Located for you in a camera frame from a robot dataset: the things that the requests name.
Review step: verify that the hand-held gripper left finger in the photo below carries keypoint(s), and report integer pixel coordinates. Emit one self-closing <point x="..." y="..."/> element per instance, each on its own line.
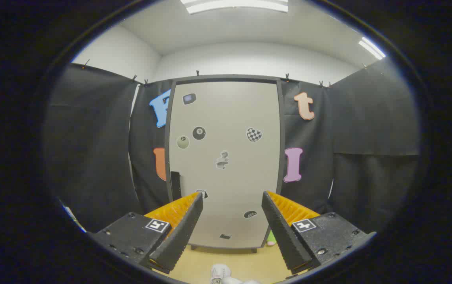
<point x="180" y="232"/>

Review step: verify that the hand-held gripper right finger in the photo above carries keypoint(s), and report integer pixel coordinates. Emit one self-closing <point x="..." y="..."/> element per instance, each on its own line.
<point x="285" y="232"/>

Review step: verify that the grey shoe cabinet door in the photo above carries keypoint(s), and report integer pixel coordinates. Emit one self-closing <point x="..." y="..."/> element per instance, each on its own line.
<point x="226" y="181"/>

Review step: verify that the grey shoe cabinet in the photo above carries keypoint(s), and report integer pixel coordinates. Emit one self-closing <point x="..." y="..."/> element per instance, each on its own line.
<point x="226" y="77"/>

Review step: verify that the green plush toy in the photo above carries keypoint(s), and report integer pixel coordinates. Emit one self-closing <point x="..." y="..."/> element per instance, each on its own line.
<point x="271" y="238"/>

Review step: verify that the black backdrop cloth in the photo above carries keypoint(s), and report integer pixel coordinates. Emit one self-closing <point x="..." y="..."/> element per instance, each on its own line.
<point x="91" y="138"/>

